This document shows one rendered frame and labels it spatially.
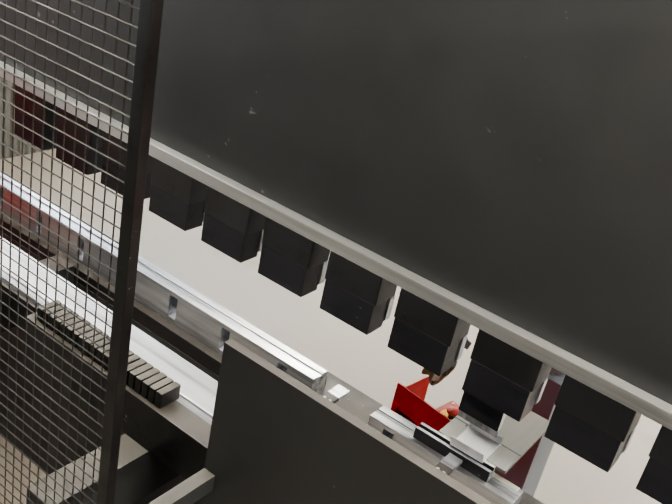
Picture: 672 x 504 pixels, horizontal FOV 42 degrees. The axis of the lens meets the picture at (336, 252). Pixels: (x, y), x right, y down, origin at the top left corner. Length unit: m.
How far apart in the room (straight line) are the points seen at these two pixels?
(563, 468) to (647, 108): 2.60
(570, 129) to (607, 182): 0.10
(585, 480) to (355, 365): 1.11
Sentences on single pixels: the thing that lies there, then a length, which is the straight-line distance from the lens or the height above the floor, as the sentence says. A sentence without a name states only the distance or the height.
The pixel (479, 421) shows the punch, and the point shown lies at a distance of 1.98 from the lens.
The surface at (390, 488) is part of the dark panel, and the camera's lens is 1.48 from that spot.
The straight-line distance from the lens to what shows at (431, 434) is 2.07.
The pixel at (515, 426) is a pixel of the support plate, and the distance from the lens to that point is 2.18.
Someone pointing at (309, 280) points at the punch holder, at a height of 1.22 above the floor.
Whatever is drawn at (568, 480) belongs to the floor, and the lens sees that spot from 3.79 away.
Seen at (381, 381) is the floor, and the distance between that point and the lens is 3.96.
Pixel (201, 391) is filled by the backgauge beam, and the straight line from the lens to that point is 2.06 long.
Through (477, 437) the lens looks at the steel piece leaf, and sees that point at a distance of 2.10.
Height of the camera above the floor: 2.23
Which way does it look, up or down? 27 degrees down
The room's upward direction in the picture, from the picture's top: 12 degrees clockwise
